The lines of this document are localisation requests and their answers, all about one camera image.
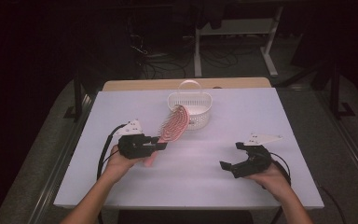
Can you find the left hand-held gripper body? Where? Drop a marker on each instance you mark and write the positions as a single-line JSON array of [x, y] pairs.
[[133, 146]]

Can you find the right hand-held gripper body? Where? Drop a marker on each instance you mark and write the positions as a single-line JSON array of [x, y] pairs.
[[251, 161]]

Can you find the pink hairbrush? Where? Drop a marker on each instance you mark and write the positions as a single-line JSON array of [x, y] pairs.
[[175, 124]]

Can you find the white perforated plastic basket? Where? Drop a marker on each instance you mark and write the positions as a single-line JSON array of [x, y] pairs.
[[199, 105]]

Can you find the person's left hand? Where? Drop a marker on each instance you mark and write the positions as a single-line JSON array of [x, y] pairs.
[[118, 165]]

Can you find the person's right hand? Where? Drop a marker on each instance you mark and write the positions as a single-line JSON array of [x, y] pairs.
[[272, 180]]

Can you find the wooden table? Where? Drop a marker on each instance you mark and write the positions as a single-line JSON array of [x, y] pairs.
[[155, 84]]

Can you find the black metal stand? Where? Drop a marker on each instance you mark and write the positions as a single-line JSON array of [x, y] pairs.
[[335, 93], [77, 99]]

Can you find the aluminium rail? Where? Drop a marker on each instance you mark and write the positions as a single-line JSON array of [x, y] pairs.
[[59, 161], [351, 143]]

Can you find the white metal desk frame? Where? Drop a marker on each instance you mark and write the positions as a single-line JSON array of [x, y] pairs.
[[236, 26]]

